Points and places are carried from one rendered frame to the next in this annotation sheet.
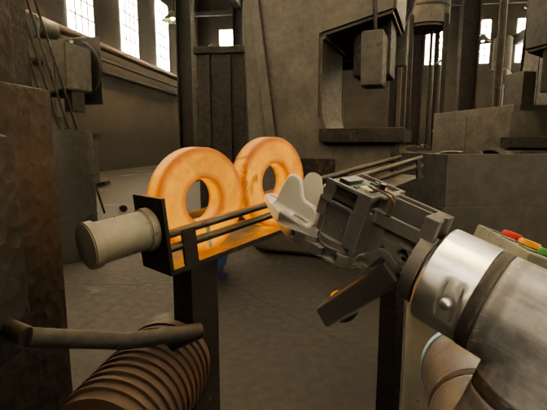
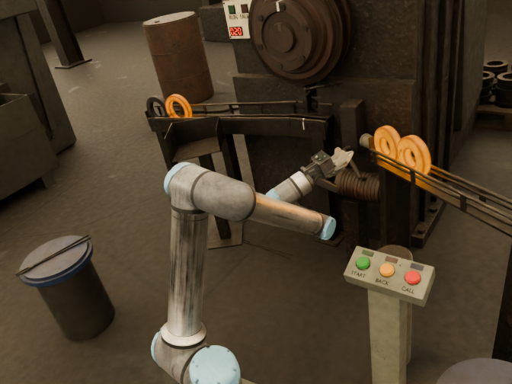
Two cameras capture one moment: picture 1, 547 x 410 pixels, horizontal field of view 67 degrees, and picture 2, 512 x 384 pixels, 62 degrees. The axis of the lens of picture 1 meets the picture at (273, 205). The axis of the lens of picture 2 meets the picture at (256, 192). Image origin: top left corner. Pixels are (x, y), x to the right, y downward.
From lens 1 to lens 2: 189 cm
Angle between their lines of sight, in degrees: 113
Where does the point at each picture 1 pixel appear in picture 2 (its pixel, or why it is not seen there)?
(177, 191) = (377, 138)
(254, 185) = (400, 152)
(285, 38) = not seen: outside the picture
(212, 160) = (386, 134)
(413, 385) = not seen: hidden behind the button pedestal
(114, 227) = (364, 139)
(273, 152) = (408, 144)
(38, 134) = (403, 99)
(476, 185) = not seen: outside the picture
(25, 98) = (398, 88)
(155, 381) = (349, 179)
